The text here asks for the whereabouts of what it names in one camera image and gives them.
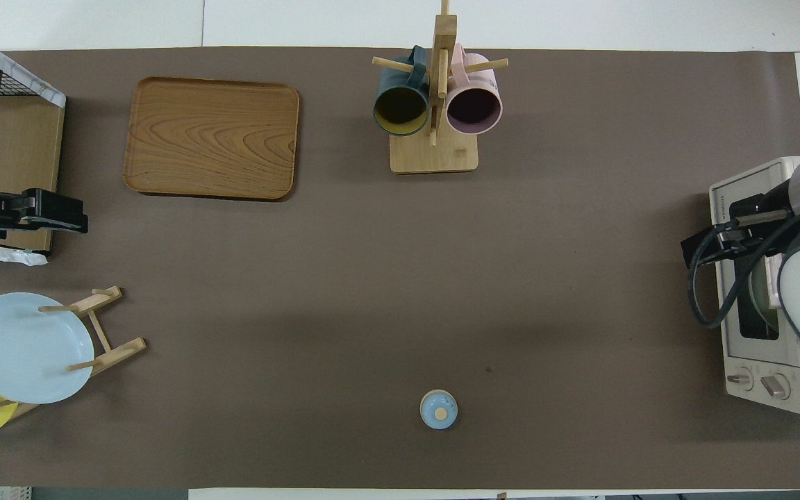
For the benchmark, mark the cream toaster oven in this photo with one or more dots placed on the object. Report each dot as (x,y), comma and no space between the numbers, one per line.
(740,347)

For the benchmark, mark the brown table mat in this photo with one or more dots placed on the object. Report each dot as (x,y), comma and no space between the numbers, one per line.
(546,312)

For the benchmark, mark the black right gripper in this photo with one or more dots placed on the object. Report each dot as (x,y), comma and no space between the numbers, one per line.
(761,198)

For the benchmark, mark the white checked cloth liner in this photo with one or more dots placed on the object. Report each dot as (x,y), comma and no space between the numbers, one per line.
(32,78)

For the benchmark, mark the wooden plate rack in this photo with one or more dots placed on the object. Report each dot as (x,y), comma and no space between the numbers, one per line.
(119,351)

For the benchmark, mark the wooden mug tree stand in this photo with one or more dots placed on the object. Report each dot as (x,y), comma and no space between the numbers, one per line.
(435,156)

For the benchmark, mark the two-tier wooden shelf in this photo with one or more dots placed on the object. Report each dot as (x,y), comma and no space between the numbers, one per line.
(21,160)

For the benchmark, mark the brown wooden serving tray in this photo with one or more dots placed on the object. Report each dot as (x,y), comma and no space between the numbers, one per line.
(212,139)

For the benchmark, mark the pink mug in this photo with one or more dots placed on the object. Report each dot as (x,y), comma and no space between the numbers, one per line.
(473,111)

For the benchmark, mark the small blue call bell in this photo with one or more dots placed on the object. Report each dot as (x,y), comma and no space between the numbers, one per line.
(439,411)

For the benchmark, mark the dark teal mug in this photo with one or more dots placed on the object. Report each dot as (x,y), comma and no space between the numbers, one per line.
(400,111)

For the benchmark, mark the light blue round plate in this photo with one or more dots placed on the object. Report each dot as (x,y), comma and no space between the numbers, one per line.
(25,354)

